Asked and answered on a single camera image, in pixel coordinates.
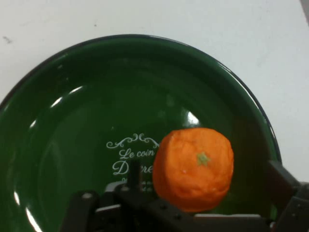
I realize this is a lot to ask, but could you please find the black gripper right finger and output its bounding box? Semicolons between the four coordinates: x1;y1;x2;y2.
267;159;309;232

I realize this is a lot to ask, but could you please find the green round plate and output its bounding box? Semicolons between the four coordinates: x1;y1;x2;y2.
0;33;283;232

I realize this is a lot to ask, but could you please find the orange tangerine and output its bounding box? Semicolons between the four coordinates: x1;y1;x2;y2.
152;127;235;214

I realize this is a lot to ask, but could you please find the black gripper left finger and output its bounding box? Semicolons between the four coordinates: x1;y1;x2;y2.
60;159;196;232

